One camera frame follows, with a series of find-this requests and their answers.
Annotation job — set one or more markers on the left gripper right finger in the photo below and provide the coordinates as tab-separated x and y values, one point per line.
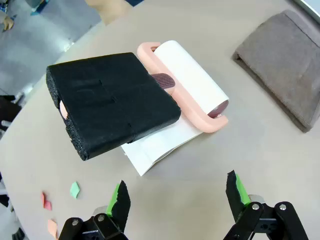
236	200

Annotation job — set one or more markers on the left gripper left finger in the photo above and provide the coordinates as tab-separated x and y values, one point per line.
120	202

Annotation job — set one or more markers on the brown cloth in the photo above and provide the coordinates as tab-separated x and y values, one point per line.
280	62

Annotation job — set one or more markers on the person's right hand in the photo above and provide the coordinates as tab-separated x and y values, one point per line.
111	10

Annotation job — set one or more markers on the green paper scrap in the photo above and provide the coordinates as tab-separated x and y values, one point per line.
75	190

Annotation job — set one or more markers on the folded white paper sheet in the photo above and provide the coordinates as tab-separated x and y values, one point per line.
155	150

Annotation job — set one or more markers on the orange paper scrap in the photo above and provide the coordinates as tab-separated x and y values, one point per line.
52	226

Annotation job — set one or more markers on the red paper scrap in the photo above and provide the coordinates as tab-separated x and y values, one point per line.
47	203

